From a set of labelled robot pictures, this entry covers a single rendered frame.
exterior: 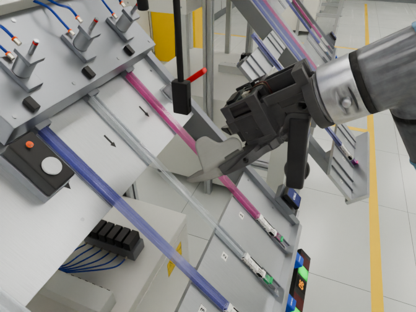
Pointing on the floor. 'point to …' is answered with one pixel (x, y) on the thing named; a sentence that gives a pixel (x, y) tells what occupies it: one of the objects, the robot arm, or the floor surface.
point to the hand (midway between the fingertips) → (208, 155)
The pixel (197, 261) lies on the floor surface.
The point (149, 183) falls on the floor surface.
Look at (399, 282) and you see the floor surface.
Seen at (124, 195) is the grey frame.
